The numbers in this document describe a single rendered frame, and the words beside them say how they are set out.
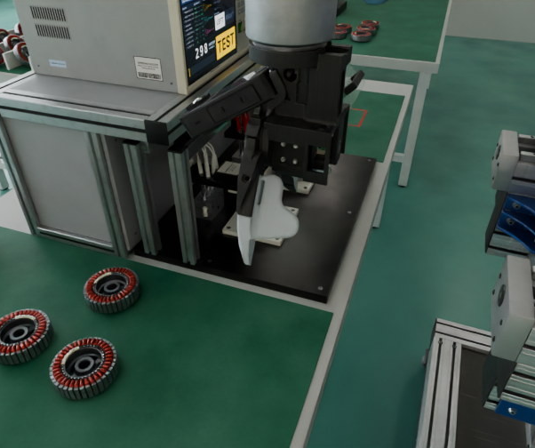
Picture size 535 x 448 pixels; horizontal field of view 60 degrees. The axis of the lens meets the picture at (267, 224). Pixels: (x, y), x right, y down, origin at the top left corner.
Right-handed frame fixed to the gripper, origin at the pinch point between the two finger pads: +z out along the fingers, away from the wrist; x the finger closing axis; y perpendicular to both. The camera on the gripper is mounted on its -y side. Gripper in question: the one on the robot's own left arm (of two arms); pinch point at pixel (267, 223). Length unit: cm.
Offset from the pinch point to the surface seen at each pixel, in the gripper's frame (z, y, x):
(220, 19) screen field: -7, -34, 58
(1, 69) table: 40, -183, 120
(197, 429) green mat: 40.2, -10.0, -5.4
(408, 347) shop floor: 115, 24, 90
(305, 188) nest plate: 37, -15, 66
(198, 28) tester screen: -8, -33, 47
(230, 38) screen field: -2, -34, 63
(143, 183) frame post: 19, -39, 28
